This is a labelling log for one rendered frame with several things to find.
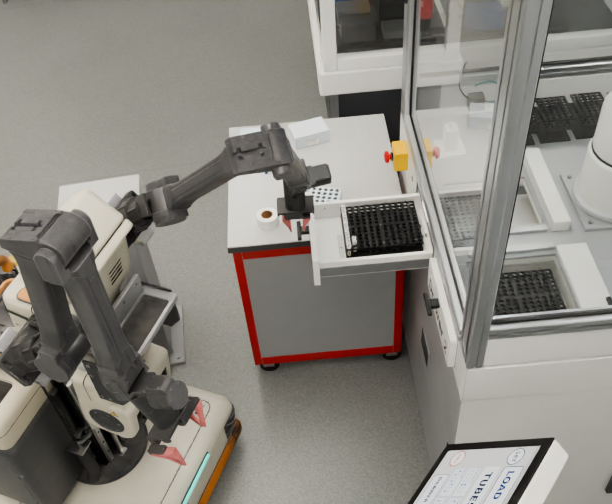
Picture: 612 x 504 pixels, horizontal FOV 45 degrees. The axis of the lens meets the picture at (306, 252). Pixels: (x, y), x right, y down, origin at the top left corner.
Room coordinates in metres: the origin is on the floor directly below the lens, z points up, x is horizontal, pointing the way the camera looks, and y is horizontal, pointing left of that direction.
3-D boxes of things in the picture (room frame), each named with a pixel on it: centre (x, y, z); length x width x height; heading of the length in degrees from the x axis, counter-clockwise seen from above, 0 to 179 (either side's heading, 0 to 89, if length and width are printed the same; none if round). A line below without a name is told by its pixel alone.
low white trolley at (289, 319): (1.93, -0.05, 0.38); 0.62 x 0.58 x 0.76; 0
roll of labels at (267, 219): (1.71, 0.11, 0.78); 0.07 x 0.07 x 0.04
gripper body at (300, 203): (1.48, 0.02, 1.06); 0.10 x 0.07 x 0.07; 89
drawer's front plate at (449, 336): (1.20, -0.34, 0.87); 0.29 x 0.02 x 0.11; 0
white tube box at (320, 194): (1.78, -0.07, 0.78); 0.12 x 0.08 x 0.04; 75
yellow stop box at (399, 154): (1.85, -0.33, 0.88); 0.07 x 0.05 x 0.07; 0
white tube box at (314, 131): (2.13, -0.05, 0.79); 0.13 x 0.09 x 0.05; 104
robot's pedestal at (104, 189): (1.87, 0.69, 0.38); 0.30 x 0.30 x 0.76; 5
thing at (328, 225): (1.52, -0.23, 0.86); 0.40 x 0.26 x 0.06; 90
